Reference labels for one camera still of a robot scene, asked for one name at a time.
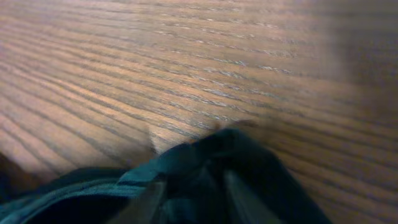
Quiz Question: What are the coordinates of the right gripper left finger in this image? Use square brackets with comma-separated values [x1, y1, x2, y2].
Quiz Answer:
[106, 182, 166, 224]

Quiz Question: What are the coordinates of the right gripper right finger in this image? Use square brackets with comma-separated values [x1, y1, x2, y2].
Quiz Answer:
[224, 171, 280, 224]

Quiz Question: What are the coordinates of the black t-shirt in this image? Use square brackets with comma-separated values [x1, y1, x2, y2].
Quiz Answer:
[1, 129, 328, 224]

